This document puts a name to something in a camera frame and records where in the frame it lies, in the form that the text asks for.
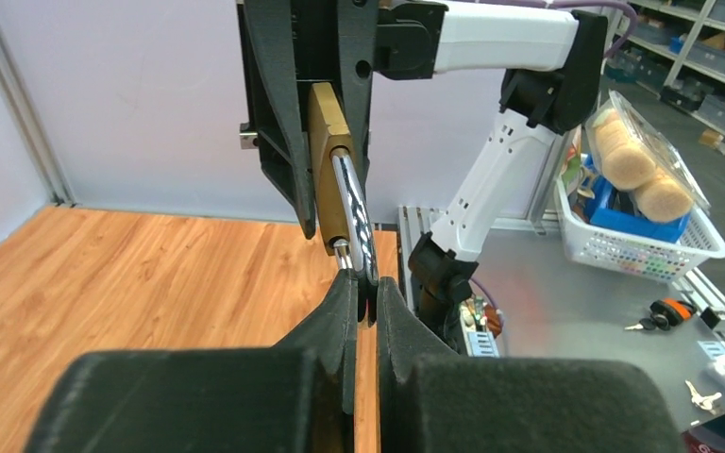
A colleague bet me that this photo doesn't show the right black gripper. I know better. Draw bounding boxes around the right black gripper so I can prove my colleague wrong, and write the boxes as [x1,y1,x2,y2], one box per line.
[237,0,379,239]

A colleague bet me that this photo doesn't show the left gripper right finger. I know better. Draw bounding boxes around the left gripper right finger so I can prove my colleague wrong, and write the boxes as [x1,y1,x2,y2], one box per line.
[377,277,684,452]

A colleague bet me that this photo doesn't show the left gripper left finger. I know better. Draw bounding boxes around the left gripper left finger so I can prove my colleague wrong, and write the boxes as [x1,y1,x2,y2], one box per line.
[25,270,359,452]

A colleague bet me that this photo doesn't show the brass padlock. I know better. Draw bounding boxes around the brass padlock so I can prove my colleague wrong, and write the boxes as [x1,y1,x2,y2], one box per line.
[308,82,379,287]

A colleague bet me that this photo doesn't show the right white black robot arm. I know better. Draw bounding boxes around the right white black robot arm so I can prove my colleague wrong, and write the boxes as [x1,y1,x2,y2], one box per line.
[237,1,607,328]

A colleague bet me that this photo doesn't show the white basket with blue items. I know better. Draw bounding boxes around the white basket with blue items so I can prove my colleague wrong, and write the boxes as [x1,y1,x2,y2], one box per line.
[555,177,725,283]

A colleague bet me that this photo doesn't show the black keys on table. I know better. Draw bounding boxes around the black keys on table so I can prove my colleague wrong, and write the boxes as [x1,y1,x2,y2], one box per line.
[625,298,697,331]

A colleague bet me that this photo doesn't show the silver keys on table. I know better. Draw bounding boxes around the silver keys on table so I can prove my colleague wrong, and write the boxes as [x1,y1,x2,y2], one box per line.
[684,379,723,414]

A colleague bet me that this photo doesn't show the packaged round cakes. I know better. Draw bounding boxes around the packaged round cakes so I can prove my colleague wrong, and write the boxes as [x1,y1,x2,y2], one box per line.
[584,91,711,224]

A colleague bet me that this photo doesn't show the storage shelf with bins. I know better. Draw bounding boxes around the storage shelf with bins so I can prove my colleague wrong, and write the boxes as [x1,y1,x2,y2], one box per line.
[619,1,725,136]

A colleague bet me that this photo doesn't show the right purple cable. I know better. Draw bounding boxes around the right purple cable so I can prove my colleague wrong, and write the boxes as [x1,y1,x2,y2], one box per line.
[462,0,639,60]

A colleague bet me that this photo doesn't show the aluminium frame rail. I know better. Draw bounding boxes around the aluminium frame rail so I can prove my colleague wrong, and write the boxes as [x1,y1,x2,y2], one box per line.
[0,30,76,207]

